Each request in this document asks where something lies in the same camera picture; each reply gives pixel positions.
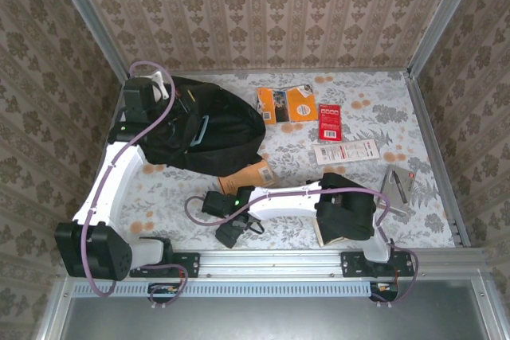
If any brown kraft book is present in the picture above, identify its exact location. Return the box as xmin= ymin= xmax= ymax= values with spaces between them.
xmin=218 ymin=158 xmax=276 ymax=194

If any black fabric backpack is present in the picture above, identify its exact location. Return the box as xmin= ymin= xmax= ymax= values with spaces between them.
xmin=141 ymin=75 xmax=267 ymax=176

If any orange photo booklet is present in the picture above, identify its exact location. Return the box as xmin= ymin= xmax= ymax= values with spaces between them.
xmin=256 ymin=84 xmax=318 ymax=125

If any long white package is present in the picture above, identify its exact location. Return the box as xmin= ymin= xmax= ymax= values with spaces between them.
xmin=312 ymin=139 xmax=379 ymax=166

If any red card package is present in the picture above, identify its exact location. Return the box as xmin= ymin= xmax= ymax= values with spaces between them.
xmin=317 ymin=103 xmax=343 ymax=142

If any grey pen package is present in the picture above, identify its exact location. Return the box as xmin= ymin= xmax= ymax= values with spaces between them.
xmin=380 ymin=164 xmax=418 ymax=216

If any grey metal sheet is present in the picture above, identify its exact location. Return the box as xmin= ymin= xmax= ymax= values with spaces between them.
xmin=59 ymin=280 xmax=492 ymax=340

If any floral table cover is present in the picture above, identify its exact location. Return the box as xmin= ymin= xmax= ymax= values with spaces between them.
xmin=101 ymin=71 xmax=457 ymax=252

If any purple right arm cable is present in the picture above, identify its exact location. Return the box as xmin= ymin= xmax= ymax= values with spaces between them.
xmin=185 ymin=187 xmax=419 ymax=307

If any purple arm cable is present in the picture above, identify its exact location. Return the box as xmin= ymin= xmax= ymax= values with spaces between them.
xmin=80 ymin=61 xmax=177 ymax=299
xmin=185 ymin=187 xmax=419 ymax=307

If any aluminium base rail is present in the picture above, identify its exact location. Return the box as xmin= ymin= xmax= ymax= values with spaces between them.
xmin=97 ymin=248 xmax=485 ymax=280

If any short purple cable loop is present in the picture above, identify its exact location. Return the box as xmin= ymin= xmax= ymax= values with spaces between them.
xmin=147 ymin=263 xmax=189 ymax=310

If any aluminium frame post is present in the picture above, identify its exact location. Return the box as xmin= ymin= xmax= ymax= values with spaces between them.
xmin=405 ymin=0 xmax=486 ymax=78
xmin=46 ymin=0 xmax=131 ymax=83

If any slotted grey cable duct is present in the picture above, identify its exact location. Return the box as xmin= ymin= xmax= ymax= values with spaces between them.
xmin=73 ymin=280 xmax=399 ymax=299

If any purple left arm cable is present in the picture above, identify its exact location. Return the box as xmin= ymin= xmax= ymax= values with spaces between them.
xmin=80 ymin=61 xmax=177 ymax=299

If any aluminium back rail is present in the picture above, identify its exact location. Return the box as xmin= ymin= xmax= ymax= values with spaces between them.
xmin=129 ymin=67 xmax=410 ymax=77

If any aluminium side rail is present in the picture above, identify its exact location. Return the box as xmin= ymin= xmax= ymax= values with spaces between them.
xmin=402 ymin=71 xmax=472 ymax=248

